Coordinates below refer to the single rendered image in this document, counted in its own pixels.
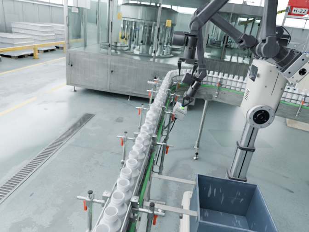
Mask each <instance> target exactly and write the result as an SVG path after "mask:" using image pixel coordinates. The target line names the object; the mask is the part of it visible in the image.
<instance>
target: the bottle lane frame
mask: <svg viewBox="0 0 309 232"><path fill-rule="evenodd" d="M170 97H171V96H169V98H170ZM169 103H170V99H168V100H167V103H166V109H165V111H166V112H167V110H168V108H167V107H168V105H169ZM163 115H164V117H165V118H164V119H162V120H161V123H160V127H159V131H158V134H157V140H156V141H157V142H158V143H160V140H161V137H162V134H161V131H162V125H164V123H165V121H166V116H167V114H166V113H165V114H163ZM155 149H156V151H155V152H152V153H151V157H150V161H149V165H148V168H147V170H146V171H147V172H146V175H145V178H144V180H143V186H141V187H142V189H141V192H139V193H140V195H139V208H142V204H143V199H144V201H146V197H147V193H148V189H149V185H150V181H151V180H150V181H149V177H150V172H151V171H152V166H153V159H155V161H156V157H157V153H158V149H159V145H156V146H155ZM155 161H154V162H155ZM151 173H153V171H152V172H151ZM150 179H151V178H150ZM142 214H143V213H142V212H138V214H137V221H136V222H135V223H133V222H129V223H131V227H130V230H129V231H126V232H134V230H135V227H137V228H136V229H137V232H138V229H139V225H140V221H141V218H142Z"/></svg>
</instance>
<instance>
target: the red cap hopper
mask: <svg viewBox="0 0 309 232"><path fill-rule="evenodd" d="M287 7H289V8H291V12H285V15H284V18H283V21H282V24H281V26H282V27H284V24H285V21H286V18H291V19H301V20H309V17H304V16H306V15H308V14H309V0H288V3H287ZM291 39H296V40H303V41H304V42H302V43H300V44H299V45H297V46H295V47H297V48H300V47H302V46H304V48H303V54H304V52H306V54H307V53H308V51H309V35H308V38H307V39H301V38H293V37H291ZM286 86H289V87H295V86H296V83H295V84H293V83H292V82H291V83H290V82H289V81H288V82H287V85H286Z"/></svg>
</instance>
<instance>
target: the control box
mask: <svg viewBox="0 0 309 232"><path fill-rule="evenodd" d="M181 106H182V105H181V103H180V102H177V103H176V105H175V106H174V108H173V113H177V115H174V118H173V120H172V121H171V124H172V123H173V122H174V123H175V120H176V119H179V120H181V121H182V120H183V118H184V116H185V115H186V113H187V106H185V107H184V109H182V108H180V107H181ZM174 123H173V125H174ZM167 127H168V125H166V126H165V127H164V128H163V129H166V128H167ZM172 128H173V126H172ZM172 128H171V130H172ZM171 130H170V131H171ZM161 147H162V146H161ZM161 147H160V150H161ZM160 150H159V154H160ZM159 154H158V157H157V161H156V165H157V162H158V158H159Z"/></svg>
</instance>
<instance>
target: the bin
mask: <svg viewBox="0 0 309 232"><path fill-rule="evenodd" d="M151 172H152V171H151ZM151 172H150V177H149V181H150V178H151V177H155V178H159V179H165V180H171V181H176V182H181V183H186V184H191V185H194V188H193V193H192V197H191V201H190V205H189V210H187V209H181V208H176V207H171V206H166V205H162V204H157V203H155V209H161V210H166V211H171V212H175V213H180V214H185V215H189V232H279V231H278V229H277V227H276V224H275V222H274V220H273V217H272V215H271V213H270V210H269V208H268V206H267V204H266V202H265V199H264V197H263V195H262V192H261V190H260V188H259V186H258V185H257V184H252V183H247V182H242V181H237V180H230V179H225V178H220V177H215V176H209V175H204V174H198V173H196V179H195V181H191V180H184V179H179V178H174V177H169V176H164V175H159V174H153V173H151ZM149 204H150V202H146V201H144V199H143V204H142V209H143V207H144V206H146V209H149Z"/></svg>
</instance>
